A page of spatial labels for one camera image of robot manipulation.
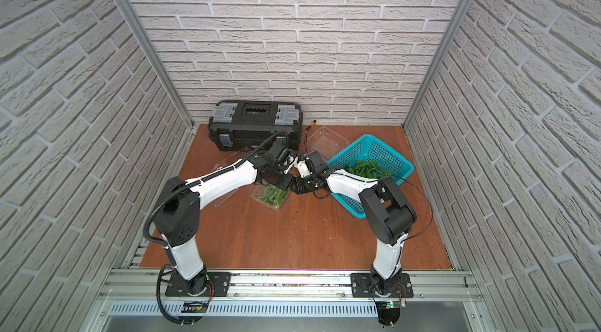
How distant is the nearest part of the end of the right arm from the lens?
0.71 metres

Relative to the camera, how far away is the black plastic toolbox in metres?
0.98

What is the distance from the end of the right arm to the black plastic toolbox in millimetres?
186
